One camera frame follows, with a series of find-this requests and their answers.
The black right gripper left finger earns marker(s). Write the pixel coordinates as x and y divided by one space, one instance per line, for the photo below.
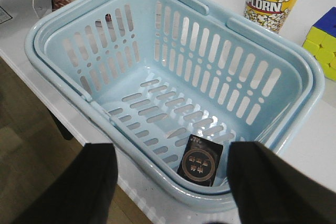
82 193

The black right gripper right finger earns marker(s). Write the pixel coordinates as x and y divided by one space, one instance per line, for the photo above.
268 190

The black tissue pack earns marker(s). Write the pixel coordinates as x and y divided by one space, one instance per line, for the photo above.
200 161

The light blue plastic basket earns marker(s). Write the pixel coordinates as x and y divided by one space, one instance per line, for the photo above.
150 73

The coloured puzzle cube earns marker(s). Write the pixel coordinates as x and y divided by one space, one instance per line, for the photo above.
320 42

